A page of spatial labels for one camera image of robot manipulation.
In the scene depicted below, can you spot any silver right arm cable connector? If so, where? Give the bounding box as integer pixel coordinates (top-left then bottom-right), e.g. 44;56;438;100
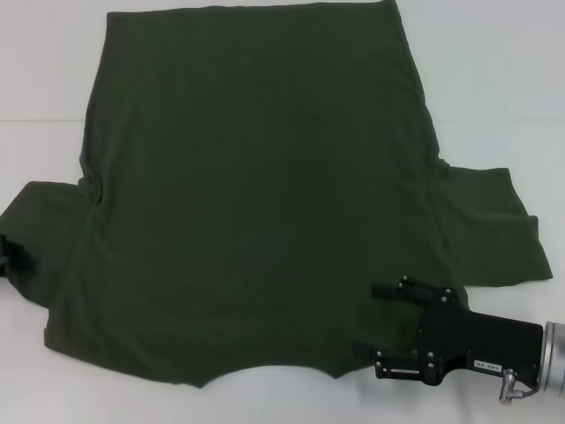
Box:
498;368;522;405

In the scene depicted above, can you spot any dark green t-shirt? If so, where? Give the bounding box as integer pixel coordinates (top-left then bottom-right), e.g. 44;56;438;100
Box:
0;0;555;390

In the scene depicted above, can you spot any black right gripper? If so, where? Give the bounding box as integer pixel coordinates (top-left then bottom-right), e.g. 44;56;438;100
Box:
351;274;544;388

